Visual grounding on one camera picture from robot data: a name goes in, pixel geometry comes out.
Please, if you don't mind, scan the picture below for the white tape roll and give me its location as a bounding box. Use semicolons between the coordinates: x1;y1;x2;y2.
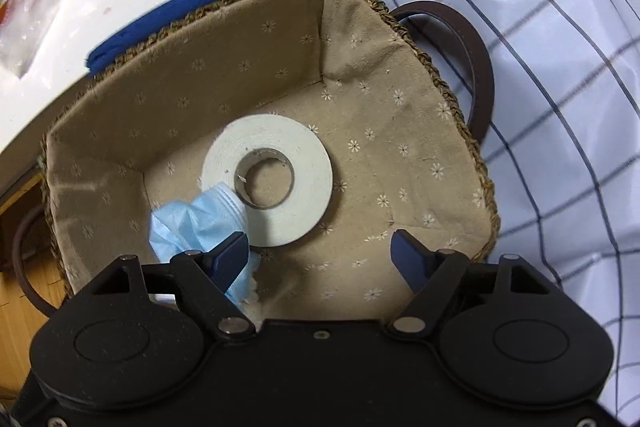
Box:
201;114;334;248

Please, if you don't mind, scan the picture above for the blue face mask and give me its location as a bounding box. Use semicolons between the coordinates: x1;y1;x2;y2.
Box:
149;187;262;306

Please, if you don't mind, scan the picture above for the blue cloth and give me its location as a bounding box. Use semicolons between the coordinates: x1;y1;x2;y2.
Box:
87;0;281;78

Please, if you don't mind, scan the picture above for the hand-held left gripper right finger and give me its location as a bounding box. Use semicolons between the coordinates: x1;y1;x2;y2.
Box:
385;229;551;340

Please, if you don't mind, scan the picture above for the woven basket with floral liner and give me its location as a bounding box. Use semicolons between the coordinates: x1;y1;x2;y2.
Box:
12;0;502;319

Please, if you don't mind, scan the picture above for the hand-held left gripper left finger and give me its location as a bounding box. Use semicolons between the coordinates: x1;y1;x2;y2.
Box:
92;231;257;341

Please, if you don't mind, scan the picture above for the checked white bedsheet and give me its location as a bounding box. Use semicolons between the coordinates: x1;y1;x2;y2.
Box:
185;0;640;423

